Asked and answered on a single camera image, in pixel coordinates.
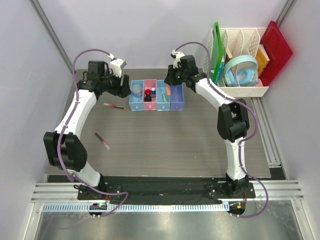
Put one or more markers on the sky blue drawer box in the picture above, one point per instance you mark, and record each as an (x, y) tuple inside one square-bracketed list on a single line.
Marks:
[(161, 87)]

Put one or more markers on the teal book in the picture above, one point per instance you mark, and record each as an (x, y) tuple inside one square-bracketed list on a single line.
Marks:
[(217, 72)]

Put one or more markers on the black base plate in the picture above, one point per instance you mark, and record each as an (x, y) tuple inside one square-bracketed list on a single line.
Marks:
[(134, 190)]

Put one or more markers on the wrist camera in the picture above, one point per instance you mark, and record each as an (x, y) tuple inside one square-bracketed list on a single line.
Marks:
[(116, 66), (177, 55)]

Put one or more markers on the aluminium rail frame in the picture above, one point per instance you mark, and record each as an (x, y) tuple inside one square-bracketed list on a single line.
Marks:
[(272, 190)]

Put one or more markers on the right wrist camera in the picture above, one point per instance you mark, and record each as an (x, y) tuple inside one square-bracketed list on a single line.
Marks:
[(177, 55)]

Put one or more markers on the orange yellow book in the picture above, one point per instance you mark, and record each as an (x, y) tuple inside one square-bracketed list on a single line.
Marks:
[(262, 59)]

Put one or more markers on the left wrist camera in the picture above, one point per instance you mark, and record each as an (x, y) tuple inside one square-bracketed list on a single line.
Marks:
[(116, 66)]

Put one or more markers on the red black stamp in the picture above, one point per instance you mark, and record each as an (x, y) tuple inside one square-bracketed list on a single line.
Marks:
[(147, 95)]

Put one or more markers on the dark red pink pen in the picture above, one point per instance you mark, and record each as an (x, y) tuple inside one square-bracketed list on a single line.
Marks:
[(102, 141)]

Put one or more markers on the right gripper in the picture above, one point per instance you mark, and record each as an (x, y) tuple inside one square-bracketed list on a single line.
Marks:
[(169, 79)]

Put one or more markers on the white file organizer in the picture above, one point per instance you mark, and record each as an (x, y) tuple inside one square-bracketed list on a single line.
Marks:
[(242, 41)]

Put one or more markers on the light blue drawer box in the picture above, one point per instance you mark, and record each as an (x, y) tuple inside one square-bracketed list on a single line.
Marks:
[(136, 98)]

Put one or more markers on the slotted cable duct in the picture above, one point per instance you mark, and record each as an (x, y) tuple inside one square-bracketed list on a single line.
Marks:
[(98, 207)]

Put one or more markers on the purple drawer box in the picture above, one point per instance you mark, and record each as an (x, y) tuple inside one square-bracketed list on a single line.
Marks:
[(177, 100)]

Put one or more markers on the green folder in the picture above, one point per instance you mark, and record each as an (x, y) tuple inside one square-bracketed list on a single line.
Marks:
[(217, 52)]

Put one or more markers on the blue cap stamp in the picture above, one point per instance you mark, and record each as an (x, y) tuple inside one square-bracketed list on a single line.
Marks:
[(153, 92)]

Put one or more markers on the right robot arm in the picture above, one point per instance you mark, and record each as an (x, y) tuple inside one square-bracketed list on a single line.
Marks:
[(232, 121)]

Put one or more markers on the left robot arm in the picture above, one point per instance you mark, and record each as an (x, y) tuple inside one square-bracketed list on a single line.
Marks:
[(63, 146)]

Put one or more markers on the clear jar of clips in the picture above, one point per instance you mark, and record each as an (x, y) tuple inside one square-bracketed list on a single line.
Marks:
[(137, 90)]

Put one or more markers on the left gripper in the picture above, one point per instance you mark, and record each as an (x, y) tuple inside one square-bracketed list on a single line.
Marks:
[(123, 91)]

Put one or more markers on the pink drawer box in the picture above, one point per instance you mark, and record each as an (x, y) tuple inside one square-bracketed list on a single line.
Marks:
[(148, 84)]

